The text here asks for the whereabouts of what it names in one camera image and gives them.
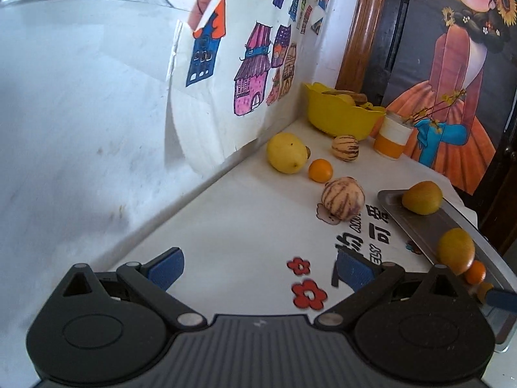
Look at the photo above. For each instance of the orange and white cup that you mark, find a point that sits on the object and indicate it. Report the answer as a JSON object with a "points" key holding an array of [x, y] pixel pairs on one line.
{"points": [[391, 139]]}

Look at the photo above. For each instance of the brown fruit in bowl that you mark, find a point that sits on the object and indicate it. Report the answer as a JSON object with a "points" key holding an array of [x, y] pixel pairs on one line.
{"points": [[360, 98]]}

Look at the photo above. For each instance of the wooden door frame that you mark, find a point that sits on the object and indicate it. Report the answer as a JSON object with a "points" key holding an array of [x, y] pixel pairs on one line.
{"points": [[357, 28]]}

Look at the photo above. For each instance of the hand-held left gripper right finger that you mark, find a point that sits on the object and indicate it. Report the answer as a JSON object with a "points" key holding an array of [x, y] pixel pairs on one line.
{"points": [[354, 273]]}

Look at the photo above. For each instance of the small striped pepino melon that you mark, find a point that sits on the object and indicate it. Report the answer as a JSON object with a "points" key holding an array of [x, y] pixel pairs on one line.
{"points": [[345, 148]]}

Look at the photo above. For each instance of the large striped pepino melon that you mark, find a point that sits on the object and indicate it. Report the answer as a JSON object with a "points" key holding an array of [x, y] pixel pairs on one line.
{"points": [[343, 199]]}

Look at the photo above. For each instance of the wall poster of girl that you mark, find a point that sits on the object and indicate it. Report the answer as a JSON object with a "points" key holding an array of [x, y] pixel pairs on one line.
{"points": [[452, 89]]}

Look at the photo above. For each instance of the yellow plastic bowl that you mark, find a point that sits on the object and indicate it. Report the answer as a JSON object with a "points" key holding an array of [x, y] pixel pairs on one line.
{"points": [[335, 119]]}

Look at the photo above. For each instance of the metal tray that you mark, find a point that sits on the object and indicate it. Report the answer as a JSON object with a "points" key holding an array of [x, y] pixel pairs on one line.
{"points": [[428, 230]]}

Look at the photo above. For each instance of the yellow fruit in bowl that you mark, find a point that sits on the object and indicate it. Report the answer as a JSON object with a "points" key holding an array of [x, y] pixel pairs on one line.
{"points": [[346, 99]]}

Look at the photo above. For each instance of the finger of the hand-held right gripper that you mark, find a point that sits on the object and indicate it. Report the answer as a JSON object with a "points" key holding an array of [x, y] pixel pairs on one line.
{"points": [[503, 298]]}

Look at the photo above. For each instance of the small orange tangerine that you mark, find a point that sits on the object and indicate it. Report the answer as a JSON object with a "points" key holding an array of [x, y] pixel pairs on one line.
{"points": [[476, 273]]}

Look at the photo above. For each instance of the yellow orange mango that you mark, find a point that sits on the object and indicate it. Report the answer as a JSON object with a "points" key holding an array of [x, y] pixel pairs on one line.
{"points": [[422, 198]]}

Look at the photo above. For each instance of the house drawing paper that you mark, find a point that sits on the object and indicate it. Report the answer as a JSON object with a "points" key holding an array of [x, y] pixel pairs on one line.
{"points": [[250, 68]]}

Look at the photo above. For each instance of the yellow pear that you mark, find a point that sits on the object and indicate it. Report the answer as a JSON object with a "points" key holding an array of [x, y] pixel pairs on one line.
{"points": [[286, 153]]}

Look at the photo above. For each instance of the large yellow oval fruit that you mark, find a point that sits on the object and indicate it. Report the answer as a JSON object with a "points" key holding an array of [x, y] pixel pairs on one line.
{"points": [[456, 250]]}

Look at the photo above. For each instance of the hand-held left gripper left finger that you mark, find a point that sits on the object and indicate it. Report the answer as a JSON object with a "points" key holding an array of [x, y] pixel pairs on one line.
{"points": [[166, 270]]}

